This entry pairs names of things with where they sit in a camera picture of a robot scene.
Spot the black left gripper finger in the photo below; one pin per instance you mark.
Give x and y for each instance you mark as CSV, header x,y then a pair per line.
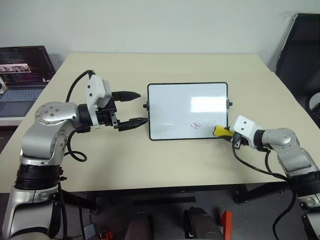
x,y
132,123
126,95

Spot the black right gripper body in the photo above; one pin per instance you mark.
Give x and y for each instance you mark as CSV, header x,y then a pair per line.
x,y
238,142

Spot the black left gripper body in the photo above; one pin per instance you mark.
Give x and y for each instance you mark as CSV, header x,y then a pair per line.
x,y
107,116

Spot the yellow whiteboard eraser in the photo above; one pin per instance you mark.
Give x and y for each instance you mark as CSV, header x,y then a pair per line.
x,y
220,131

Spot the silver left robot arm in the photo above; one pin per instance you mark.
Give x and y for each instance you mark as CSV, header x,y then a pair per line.
x,y
42,135

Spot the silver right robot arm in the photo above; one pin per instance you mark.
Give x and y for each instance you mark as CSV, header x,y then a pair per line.
x,y
290,147

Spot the black-framed small whiteboard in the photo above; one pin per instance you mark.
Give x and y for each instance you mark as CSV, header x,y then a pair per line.
x,y
175,110

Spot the tall orange-red clamp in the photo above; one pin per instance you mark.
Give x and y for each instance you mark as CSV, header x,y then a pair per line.
x,y
227,225

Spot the white round object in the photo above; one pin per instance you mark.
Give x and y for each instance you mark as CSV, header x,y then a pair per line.
x,y
314,105

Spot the dark rounded shape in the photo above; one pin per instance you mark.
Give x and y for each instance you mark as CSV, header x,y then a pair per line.
x,y
140,226
202,223

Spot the open grey laptop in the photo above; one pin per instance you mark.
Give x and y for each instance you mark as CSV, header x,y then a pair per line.
x,y
22,75

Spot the black office chair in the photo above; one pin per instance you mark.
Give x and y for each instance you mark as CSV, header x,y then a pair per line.
x,y
300,50

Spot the small orange-red clamp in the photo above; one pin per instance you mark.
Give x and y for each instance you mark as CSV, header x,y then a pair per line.
x,y
107,235

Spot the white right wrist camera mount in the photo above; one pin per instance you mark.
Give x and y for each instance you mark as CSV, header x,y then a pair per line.
x,y
243,127

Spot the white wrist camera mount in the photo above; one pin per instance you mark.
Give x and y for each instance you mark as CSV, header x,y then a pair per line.
x,y
243,127
96,91

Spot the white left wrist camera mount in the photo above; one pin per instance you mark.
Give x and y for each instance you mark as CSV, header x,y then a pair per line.
x,y
96,91

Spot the black metal table frame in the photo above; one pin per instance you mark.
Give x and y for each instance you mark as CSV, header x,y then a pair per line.
x,y
162,191

